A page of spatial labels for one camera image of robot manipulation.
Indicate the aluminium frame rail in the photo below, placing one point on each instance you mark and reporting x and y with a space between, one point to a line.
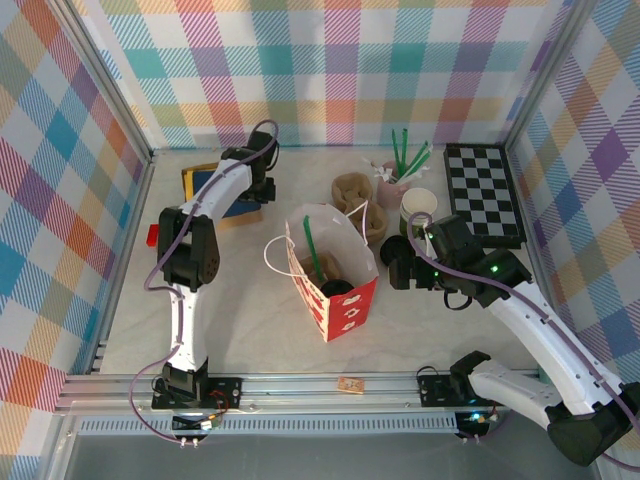
532 225
300 395
133 200

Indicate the white wrapped straw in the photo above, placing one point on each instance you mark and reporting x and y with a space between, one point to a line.
417 174

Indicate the green white paper cup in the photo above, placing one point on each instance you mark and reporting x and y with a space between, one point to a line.
406 227

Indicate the brown wrapped straw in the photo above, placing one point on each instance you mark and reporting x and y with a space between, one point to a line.
369 161

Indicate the blue and yellow book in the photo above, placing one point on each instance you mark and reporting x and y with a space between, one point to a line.
242 223

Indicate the red toy brick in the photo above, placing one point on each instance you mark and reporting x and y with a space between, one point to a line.
153 235

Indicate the white straw crumpled wrapper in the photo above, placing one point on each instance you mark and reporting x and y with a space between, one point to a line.
382 172

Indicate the black grey chess board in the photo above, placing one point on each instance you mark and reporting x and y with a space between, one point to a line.
482 200

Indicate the green straw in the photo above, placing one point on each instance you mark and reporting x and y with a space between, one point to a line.
395 150
421 155
312 250
402 147

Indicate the yellow paper napkin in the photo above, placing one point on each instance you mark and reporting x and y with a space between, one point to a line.
186 185

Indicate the pink straw holder cup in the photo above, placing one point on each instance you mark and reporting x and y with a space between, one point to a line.
387 192

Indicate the white red paper gift bag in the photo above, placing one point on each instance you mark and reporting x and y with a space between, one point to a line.
350 312

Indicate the aluminium frame post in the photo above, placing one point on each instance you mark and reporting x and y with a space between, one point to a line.
107 75
545 75

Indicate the stack of paper cups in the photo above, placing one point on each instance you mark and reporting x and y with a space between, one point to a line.
419 202

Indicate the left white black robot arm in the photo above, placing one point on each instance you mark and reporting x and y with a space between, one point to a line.
187 325

